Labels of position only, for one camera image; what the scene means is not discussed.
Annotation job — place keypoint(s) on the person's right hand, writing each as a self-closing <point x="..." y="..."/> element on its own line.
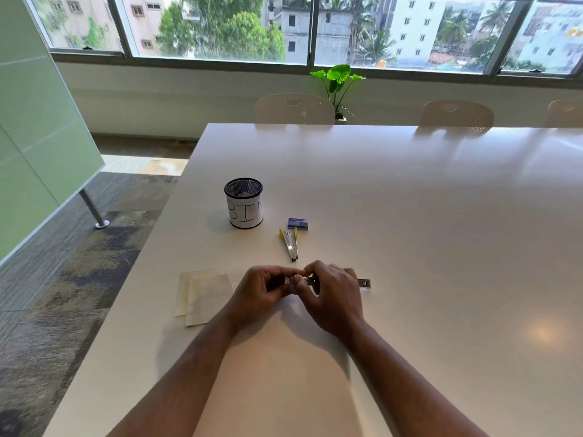
<point x="335" y="302"/>

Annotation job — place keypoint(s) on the person's left hand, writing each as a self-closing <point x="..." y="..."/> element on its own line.
<point x="257" y="293"/>

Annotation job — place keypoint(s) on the person's right thumb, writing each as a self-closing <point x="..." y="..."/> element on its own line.
<point x="301" y="286"/>

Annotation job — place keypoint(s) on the person's left thumb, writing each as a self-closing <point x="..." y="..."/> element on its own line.
<point x="284" y="288"/>

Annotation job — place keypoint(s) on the silver metal stapler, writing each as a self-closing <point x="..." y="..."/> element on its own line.
<point x="362" y="283"/>

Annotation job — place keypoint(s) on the person's right forearm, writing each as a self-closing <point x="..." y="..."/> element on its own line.
<point x="410" y="386"/>

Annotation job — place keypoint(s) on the person's left forearm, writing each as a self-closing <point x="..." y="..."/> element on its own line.
<point x="182" y="382"/>

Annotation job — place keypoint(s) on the yellow staple remover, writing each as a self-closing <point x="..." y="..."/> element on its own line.
<point x="290" y="244"/>

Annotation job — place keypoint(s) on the blue staple box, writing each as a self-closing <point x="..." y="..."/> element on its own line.
<point x="298" y="223"/>

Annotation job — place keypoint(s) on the white paper sheet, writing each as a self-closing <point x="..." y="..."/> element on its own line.
<point x="207" y="298"/>
<point x="182" y="291"/>

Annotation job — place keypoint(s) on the black mesh cup white label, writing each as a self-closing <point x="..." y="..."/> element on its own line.
<point x="244" y="203"/>

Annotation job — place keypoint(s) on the beige perforated chair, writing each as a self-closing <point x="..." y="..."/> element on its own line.
<point x="294" y="109"/>
<point x="456" y="114"/>
<point x="564" y="113"/>

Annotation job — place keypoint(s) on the green leafy potted plant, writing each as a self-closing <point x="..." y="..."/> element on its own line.
<point x="338" y="84"/>

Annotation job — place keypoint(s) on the silver metal partition leg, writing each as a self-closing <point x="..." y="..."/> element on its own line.
<point x="93" y="209"/>

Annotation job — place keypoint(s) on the green glass partition panel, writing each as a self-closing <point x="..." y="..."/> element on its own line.
<point x="34" y="141"/>

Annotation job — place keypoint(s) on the window frame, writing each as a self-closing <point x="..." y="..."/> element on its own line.
<point x="312" y="63"/>

